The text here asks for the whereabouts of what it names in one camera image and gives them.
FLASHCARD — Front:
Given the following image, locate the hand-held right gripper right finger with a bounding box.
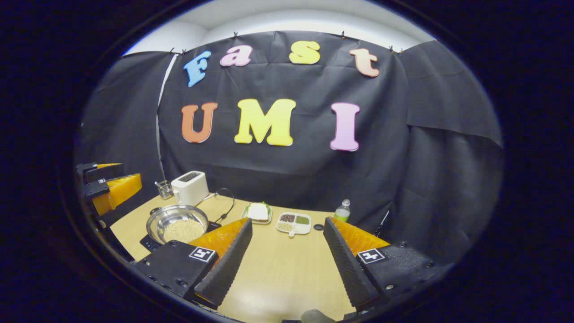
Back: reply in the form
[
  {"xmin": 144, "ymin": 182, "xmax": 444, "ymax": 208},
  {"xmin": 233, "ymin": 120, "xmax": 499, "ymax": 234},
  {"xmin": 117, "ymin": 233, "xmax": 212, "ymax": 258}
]
[{"xmin": 323, "ymin": 217, "xmax": 450, "ymax": 312}]

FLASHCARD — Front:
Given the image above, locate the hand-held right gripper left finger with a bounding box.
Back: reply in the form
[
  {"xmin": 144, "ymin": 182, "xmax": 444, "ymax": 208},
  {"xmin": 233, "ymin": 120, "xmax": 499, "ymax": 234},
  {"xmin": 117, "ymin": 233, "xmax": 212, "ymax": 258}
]
[{"xmin": 135, "ymin": 218, "xmax": 253, "ymax": 311}]

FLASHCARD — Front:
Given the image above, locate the black induction cooktop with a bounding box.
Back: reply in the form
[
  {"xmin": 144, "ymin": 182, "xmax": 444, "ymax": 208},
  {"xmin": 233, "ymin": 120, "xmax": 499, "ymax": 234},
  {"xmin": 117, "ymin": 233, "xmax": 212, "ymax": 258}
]
[{"xmin": 140, "ymin": 221, "xmax": 222, "ymax": 253}]

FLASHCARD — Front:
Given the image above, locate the stainless steel pot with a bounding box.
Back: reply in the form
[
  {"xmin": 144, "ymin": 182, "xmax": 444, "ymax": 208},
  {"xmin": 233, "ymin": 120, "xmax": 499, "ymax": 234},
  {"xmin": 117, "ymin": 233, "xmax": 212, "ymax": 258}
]
[{"xmin": 146, "ymin": 205, "xmax": 209, "ymax": 245}]

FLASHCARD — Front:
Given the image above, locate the small clear glass cup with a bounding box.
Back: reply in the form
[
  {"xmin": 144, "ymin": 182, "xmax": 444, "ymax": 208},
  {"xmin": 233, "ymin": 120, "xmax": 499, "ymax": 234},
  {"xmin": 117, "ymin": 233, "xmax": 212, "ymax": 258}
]
[{"xmin": 155, "ymin": 180, "xmax": 174, "ymax": 201}]

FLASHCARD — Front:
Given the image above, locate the pale green sandwich plate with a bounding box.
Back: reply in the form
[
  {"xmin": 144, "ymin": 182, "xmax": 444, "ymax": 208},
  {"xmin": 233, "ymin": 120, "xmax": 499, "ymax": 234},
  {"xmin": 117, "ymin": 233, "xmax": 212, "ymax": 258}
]
[{"xmin": 241, "ymin": 202, "xmax": 273, "ymax": 225}]

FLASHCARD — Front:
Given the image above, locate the green label drink bottle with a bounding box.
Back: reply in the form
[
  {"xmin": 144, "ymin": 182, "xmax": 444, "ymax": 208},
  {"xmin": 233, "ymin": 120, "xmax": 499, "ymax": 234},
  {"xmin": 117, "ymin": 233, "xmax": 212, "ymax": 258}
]
[{"xmin": 334, "ymin": 199, "xmax": 352, "ymax": 223}]

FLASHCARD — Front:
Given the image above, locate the pile of soybeans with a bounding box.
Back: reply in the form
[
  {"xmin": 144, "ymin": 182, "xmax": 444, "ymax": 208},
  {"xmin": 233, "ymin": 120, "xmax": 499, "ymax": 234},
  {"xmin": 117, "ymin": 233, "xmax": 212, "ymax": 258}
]
[{"xmin": 164, "ymin": 219, "xmax": 205, "ymax": 244}]

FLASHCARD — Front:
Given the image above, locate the white divided grain dish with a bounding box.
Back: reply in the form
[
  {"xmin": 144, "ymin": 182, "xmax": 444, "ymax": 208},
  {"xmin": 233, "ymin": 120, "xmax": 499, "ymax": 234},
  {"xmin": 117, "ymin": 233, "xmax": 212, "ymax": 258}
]
[{"xmin": 276, "ymin": 212, "xmax": 312, "ymax": 237}]

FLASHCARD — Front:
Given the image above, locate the white bread sandwich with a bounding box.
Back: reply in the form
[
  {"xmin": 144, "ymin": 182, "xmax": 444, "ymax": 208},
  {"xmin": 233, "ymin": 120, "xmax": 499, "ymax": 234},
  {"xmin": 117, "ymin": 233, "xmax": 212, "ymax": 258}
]
[{"xmin": 248, "ymin": 202, "xmax": 270, "ymax": 222}]

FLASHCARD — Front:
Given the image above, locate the white toaster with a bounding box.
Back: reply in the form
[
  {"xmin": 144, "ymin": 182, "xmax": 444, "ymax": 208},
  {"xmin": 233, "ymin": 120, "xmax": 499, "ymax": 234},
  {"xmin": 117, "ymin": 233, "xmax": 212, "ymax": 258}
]
[{"xmin": 171, "ymin": 171, "xmax": 210, "ymax": 207}]

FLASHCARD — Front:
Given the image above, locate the black power cable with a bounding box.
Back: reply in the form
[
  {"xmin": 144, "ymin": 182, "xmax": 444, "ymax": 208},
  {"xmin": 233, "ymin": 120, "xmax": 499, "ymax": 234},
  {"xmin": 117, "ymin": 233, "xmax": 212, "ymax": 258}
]
[{"xmin": 197, "ymin": 188, "xmax": 236, "ymax": 224}]

